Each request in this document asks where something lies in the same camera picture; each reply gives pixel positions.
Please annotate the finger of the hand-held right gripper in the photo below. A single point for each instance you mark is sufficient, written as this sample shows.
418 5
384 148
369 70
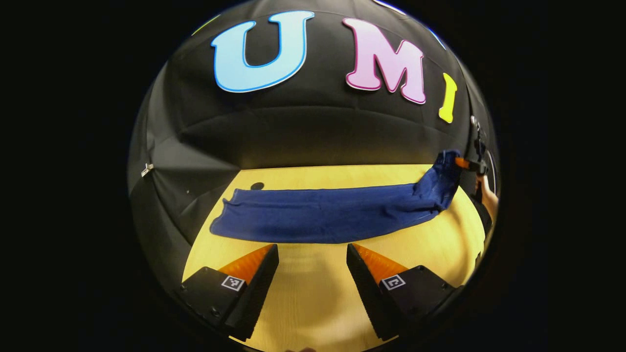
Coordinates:
475 166

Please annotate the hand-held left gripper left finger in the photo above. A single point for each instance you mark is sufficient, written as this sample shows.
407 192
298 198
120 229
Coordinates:
257 288

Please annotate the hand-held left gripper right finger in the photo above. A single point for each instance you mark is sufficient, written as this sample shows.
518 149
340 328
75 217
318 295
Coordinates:
364 288

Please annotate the blue jeans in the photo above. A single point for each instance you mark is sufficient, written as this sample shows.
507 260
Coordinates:
332 215

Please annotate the white clip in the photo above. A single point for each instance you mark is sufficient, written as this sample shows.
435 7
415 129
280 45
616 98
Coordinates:
146 169

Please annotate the black backdrop cloth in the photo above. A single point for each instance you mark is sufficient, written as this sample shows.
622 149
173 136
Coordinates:
313 127

